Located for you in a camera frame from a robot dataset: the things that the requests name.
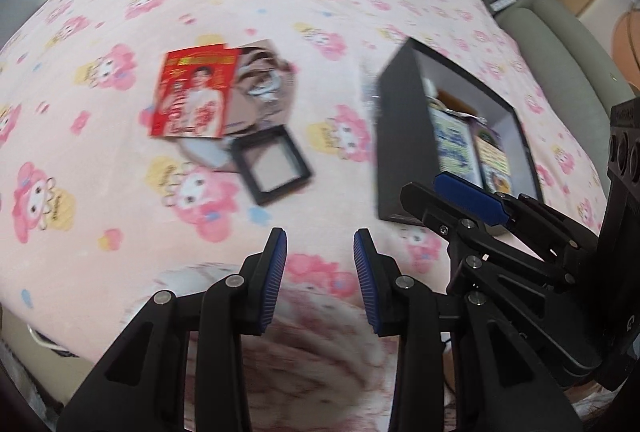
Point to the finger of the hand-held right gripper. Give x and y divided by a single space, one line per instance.
470 197
525 302

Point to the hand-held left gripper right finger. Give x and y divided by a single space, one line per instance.
367 282

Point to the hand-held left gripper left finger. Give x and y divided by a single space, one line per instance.
272 282

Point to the orange green leaflet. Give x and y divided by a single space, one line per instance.
492 162

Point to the black box container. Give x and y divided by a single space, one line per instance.
400 137

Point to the black frame display box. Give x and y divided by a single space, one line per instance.
245 167

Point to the red envelope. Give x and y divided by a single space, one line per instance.
192 92

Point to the blue green printed packet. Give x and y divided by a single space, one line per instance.
452 147

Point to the purple box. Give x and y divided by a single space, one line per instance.
482 127

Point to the pink fuzzy pajamas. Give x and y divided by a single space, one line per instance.
300 362

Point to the grey green sofa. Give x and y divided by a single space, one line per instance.
550 42

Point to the white power strip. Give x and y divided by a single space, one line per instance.
501 3

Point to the orange ball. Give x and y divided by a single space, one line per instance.
627 42

